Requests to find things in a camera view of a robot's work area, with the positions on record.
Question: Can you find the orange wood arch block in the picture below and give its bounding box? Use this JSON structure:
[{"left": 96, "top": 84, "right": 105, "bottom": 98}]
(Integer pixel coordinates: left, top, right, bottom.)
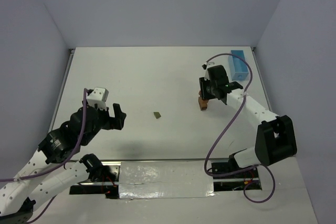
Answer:
[{"left": 198, "top": 91, "right": 208, "bottom": 111}]

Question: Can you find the green wood triangle block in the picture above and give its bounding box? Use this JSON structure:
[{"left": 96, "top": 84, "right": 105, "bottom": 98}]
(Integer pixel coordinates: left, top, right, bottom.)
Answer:
[{"left": 153, "top": 112, "right": 161, "bottom": 119}]

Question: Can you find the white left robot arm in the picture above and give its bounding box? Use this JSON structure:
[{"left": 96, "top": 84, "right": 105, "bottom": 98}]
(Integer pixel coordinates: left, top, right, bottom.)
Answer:
[{"left": 1, "top": 102, "right": 127, "bottom": 223}]

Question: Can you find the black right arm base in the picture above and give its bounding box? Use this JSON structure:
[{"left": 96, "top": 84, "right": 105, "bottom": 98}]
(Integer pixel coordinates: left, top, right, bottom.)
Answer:
[{"left": 207, "top": 159, "right": 263, "bottom": 191}]

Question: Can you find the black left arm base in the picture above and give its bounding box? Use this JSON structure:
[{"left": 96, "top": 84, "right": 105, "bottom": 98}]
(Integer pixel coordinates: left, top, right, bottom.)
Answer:
[{"left": 69, "top": 161, "right": 121, "bottom": 199}]

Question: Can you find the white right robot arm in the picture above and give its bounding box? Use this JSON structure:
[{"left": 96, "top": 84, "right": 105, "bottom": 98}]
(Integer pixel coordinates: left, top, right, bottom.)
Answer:
[{"left": 198, "top": 65, "right": 297, "bottom": 176}]

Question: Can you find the blue plastic box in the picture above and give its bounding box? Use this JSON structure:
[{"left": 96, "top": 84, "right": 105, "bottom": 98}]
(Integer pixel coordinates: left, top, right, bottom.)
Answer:
[{"left": 228, "top": 50, "right": 249, "bottom": 81}]

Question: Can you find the silver reflective tape sheet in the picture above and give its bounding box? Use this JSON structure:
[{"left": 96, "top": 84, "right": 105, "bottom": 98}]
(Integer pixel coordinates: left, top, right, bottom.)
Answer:
[{"left": 119, "top": 161, "right": 215, "bottom": 199}]

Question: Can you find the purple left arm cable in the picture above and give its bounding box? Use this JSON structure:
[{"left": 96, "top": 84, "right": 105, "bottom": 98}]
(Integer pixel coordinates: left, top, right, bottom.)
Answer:
[{"left": 0, "top": 88, "right": 91, "bottom": 224}]

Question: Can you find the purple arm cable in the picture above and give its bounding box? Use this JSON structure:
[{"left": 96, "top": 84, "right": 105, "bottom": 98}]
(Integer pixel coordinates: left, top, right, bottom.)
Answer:
[
  {"left": 0, "top": 88, "right": 91, "bottom": 224},
  {"left": 204, "top": 53, "right": 276, "bottom": 204}
]

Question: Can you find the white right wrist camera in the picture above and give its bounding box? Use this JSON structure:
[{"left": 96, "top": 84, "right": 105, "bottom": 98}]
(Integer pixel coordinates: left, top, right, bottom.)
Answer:
[{"left": 202, "top": 61, "right": 215, "bottom": 70}]

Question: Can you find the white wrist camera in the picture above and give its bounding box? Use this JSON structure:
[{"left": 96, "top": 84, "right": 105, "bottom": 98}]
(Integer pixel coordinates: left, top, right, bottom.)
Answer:
[
  {"left": 86, "top": 87, "right": 109, "bottom": 111},
  {"left": 202, "top": 61, "right": 215, "bottom": 70}
]

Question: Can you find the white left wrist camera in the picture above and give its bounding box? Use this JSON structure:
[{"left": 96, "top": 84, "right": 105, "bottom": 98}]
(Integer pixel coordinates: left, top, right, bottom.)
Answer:
[{"left": 86, "top": 87, "right": 109, "bottom": 111}]

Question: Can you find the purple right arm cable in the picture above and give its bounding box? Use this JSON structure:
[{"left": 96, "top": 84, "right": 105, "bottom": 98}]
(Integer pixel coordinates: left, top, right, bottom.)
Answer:
[{"left": 204, "top": 53, "right": 276, "bottom": 204}]

